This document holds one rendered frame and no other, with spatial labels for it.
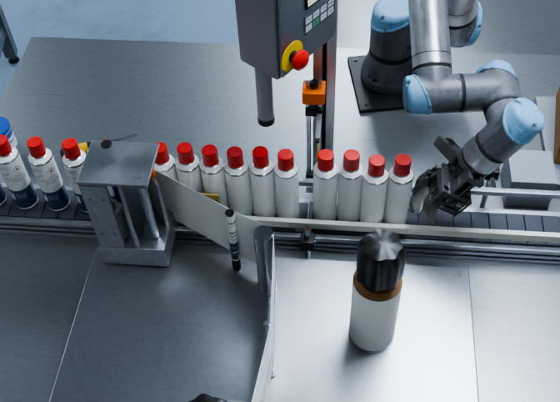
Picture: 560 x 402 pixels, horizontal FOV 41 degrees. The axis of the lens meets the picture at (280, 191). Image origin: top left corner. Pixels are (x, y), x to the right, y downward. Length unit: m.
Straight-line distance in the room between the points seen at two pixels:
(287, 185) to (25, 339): 0.63
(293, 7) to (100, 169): 0.48
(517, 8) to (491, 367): 1.18
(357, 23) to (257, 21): 0.96
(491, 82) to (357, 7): 0.91
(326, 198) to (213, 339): 0.37
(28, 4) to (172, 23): 0.74
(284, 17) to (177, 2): 2.53
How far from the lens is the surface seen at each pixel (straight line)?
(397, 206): 1.60
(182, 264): 1.63
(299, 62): 1.35
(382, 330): 1.43
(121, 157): 1.49
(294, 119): 1.96
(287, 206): 1.62
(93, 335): 1.58
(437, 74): 1.47
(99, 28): 3.74
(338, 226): 1.63
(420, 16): 1.51
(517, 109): 1.42
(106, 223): 1.54
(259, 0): 1.30
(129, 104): 2.06
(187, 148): 1.56
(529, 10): 2.39
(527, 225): 1.73
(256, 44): 1.37
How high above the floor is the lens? 2.20
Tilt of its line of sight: 50 degrees down
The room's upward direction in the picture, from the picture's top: 3 degrees counter-clockwise
